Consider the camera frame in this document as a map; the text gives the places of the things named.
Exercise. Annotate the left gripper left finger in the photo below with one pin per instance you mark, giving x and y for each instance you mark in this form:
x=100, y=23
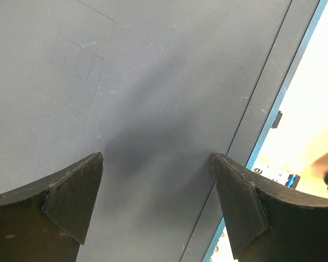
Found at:
x=48, y=219

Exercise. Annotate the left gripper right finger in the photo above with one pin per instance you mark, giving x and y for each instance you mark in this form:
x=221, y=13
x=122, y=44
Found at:
x=267, y=221

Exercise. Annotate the dark blue network switch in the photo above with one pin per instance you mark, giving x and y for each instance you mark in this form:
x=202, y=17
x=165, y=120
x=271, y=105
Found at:
x=157, y=87

